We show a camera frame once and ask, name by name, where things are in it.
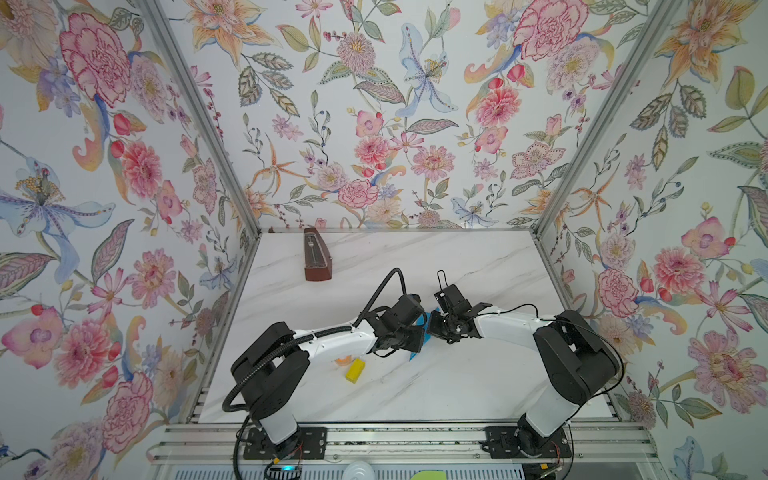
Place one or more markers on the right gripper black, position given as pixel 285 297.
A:
pixel 433 326

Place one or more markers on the brown wooden metronome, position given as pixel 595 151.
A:
pixel 318 261

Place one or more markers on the blue square paper sheet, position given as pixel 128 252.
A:
pixel 419 334

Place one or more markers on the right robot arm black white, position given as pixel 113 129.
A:
pixel 577 360

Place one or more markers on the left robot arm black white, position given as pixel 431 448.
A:
pixel 267 374

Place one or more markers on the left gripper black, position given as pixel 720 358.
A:
pixel 416 347

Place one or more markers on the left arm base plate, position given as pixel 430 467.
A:
pixel 307 443

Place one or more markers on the white round object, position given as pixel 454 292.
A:
pixel 359 470

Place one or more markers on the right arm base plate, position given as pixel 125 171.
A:
pixel 511 442

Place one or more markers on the green object at edge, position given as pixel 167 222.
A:
pixel 429 475

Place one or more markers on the aluminium front rail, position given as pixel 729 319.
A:
pixel 584 442

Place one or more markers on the yellow block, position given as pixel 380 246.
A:
pixel 355 371

